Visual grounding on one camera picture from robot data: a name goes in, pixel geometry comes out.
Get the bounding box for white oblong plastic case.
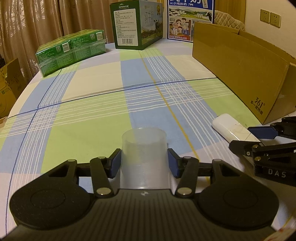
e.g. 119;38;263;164
212;113;260;143

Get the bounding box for translucent plastic cup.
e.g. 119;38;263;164
120;128;170;189

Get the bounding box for open brown cardboard box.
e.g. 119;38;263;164
192;22;295;124

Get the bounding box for checkered pastel tablecloth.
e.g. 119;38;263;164
0;38;292;235

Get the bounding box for beige quilted chair cover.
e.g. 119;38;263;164
214;10;245;31

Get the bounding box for green shrink-wrapped carton pack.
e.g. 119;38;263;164
36;29;106;77

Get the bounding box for cardboard boxes on floor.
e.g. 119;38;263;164
0;58;27;118

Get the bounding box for blue white milk box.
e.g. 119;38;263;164
167;0;215;42

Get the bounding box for green white milk carton box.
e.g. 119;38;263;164
110;1;164;50

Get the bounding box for brown curtain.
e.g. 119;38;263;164
1;0;114;82

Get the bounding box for wall socket pair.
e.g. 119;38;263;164
260;9;281;28

